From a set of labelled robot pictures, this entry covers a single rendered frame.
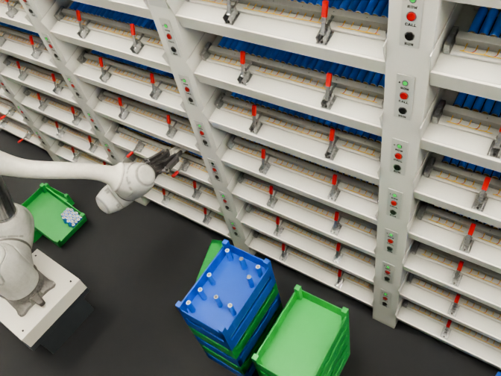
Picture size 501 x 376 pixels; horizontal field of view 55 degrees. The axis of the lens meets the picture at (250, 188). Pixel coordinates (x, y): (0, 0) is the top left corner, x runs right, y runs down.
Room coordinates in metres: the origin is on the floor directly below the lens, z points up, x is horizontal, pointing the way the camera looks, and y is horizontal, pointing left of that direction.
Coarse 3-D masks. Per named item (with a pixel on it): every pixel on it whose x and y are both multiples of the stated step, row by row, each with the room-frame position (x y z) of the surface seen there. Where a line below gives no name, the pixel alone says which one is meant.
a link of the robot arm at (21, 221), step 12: (0, 180) 1.39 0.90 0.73; (0, 192) 1.37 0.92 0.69; (0, 204) 1.35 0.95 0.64; (12, 204) 1.39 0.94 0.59; (0, 216) 1.35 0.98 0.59; (12, 216) 1.37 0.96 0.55; (24, 216) 1.39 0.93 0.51; (0, 228) 1.33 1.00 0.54; (12, 228) 1.33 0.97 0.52; (24, 228) 1.35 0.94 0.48; (0, 240) 1.30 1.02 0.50; (24, 240) 1.31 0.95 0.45
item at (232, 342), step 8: (272, 280) 0.89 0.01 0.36; (264, 288) 0.86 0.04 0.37; (264, 296) 0.85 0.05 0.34; (256, 304) 0.81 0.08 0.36; (248, 312) 0.79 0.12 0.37; (256, 312) 0.81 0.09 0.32; (248, 320) 0.77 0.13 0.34; (200, 328) 0.78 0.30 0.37; (240, 328) 0.74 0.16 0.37; (208, 336) 0.76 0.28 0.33; (216, 336) 0.73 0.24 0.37; (232, 336) 0.74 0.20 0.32; (240, 336) 0.73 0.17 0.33; (224, 344) 0.70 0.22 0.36; (232, 344) 0.70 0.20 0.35
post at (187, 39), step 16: (160, 16) 1.28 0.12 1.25; (160, 32) 1.30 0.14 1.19; (176, 32) 1.25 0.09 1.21; (192, 32) 1.27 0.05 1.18; (192, 48) 1.26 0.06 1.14; (176, 64) 1.29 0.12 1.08; (176, 80) 1.30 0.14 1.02; (192, 80) 1.25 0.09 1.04; (208, 96) 1.26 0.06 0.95; (192, 112) 1.29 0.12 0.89; (192, 128) 1.31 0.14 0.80; (208, 128) 1.25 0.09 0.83; (224, 176) 1.25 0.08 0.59; (224, 192) 1.27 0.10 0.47; (240, 208) 1.26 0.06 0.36; (240, 224) 1.24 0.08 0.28; (240, 240) 1.27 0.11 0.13
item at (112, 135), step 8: (112, 128) 1.76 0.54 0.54; (104, 136) 1.73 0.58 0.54; (112, 136) 1.75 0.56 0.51; (120, 144) 1.70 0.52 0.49; (128, 144) 1.68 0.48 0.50; (136, 144) 1.66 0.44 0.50; (144, 144) 1.64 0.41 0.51; (136, 152) 1.62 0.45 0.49; (144, 152) 1.60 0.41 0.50; (152, 152) 1.58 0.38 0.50; (184, 152) 1.51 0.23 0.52; (176, 168) 1.45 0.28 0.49; (192, 168) 1.42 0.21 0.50; (200, 168) 1.40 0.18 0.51; (192, 176) 1.38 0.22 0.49; (200, 176) 1.37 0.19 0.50; (208, 176) 1.35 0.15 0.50; (208, 184) 1.34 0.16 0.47
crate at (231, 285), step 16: (224, 240) 1.03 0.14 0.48; (224, 256) 1.02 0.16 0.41; (240, 256) 1.00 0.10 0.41; (208, 272) 0.95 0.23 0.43; (224, 272) 0.95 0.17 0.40; (240, 272) 0.93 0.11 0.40; (256, 272) 0.91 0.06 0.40; (272, 272) 0.90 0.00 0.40; (192, 288) 0.89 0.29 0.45; (208, 288) 0.90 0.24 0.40; (224, 288) 0.89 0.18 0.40; (240, 288) 0.87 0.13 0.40; (256, 288) 0.83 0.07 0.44; (176, 304) 0.83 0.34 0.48; (208, 304) 0.84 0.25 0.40; (224, 304) 0.82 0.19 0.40; (240, 304) 0.81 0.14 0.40; (192, 320) 0.79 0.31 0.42; (208, 320) 0.78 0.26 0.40; (224, 320) 0.77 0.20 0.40; (240, 320) 0.75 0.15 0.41; (224, 336) 0.69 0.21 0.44
